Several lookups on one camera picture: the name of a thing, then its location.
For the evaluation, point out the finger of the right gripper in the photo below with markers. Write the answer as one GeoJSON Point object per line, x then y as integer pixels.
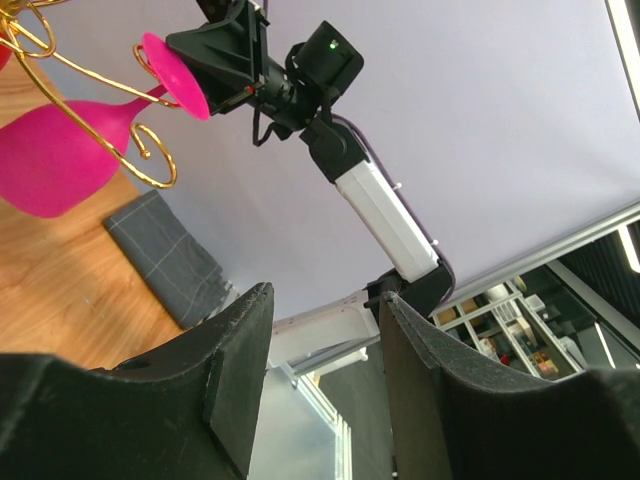
{"type": "Point", "coordinates": [224, 58]}

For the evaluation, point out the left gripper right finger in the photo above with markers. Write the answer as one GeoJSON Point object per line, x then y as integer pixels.
{"type": "Point", "coordinates": [457, 414]}

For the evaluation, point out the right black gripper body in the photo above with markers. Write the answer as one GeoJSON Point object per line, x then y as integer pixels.
{"type": "Point", "coordinates": [276, 90]}

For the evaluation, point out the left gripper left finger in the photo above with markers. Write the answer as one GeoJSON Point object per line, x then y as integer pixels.
{"type": "Point", "coordinates": [187, 409]}

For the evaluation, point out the magenta plastic goblet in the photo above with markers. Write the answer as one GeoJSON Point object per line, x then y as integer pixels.
{"type": "Point", "coordinates": [57, 155]}

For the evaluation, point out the red plastic cup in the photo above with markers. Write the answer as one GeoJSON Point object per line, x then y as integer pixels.
{"type": "Point", "coordinates": [5, 55]}

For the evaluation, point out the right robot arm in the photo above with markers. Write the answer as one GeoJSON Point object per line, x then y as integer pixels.
{"type": "Point", "coordinates": [321, 69]}

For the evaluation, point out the dark grey folded cloth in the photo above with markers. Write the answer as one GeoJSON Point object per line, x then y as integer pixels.
{"type": "Point", "coordinates": [186, 280]}

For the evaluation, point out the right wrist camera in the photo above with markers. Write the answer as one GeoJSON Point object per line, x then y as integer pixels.
{"type": "Point", "coordinates": [216, 11]}

